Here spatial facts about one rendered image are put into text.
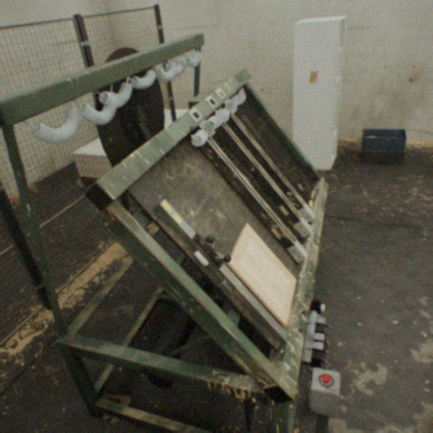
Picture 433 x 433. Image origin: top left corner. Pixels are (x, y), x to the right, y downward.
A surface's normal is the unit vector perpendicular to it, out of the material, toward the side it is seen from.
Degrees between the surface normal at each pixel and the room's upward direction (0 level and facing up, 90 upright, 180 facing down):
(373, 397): 0
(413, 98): 90
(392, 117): 90
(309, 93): 90
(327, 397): 90
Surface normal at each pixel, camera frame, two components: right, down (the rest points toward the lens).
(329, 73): -0.41, 0.51
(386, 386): -0.11, -0.85
